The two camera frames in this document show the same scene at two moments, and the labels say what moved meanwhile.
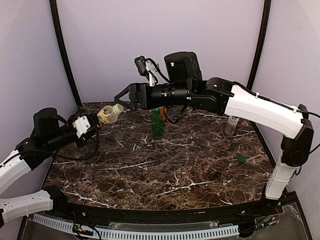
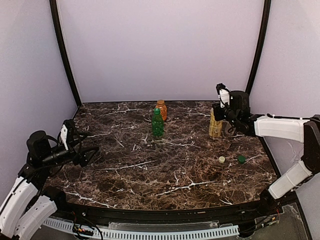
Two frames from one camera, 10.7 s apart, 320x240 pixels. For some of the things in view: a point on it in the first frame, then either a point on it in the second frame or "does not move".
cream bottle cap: [117, 108] -> [221, 159]
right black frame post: [264, 27] does not move
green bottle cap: [241, 159] does not move
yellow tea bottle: [107, 115] -> [215, 127]
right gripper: [136, 96] -> [217, 113]
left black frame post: [61, 39] does not move
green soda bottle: [157, 124] does not move
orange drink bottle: [163, 111] does not move
